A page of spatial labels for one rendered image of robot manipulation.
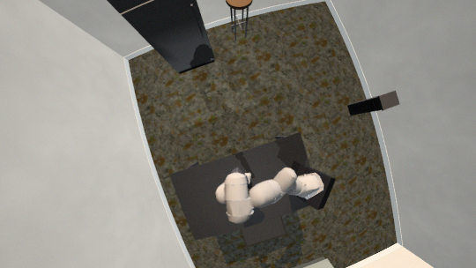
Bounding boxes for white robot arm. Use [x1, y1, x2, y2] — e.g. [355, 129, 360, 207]
[215, 167, 324, 224]

